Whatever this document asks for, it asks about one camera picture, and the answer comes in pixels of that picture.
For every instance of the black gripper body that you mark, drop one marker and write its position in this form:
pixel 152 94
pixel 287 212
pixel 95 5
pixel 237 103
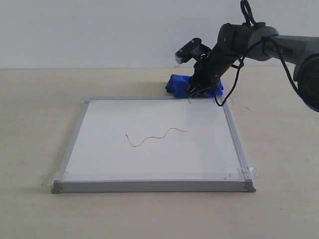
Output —
pixel 209 69

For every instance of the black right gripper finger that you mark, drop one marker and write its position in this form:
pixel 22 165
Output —
pixel 202 90

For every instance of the blue cloth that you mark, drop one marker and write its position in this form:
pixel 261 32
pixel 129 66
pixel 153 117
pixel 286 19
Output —
pixel 178 84

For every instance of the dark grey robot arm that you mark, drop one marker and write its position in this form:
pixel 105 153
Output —
pixel 260 43

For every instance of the clear tape front right corner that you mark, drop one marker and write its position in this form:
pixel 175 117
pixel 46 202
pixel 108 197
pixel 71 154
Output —
pixel 249 172

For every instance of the clear tape corner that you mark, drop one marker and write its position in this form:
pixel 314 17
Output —
pixel 49 178
pixel 249 172

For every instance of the clear tape front left corner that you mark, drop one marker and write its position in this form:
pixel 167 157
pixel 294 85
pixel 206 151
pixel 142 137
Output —
pixel 49 178

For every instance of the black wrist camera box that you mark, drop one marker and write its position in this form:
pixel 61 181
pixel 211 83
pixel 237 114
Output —
pixel 193 49

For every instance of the white whiteboard with grey frame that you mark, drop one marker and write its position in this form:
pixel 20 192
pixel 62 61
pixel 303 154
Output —
pixel 153 144

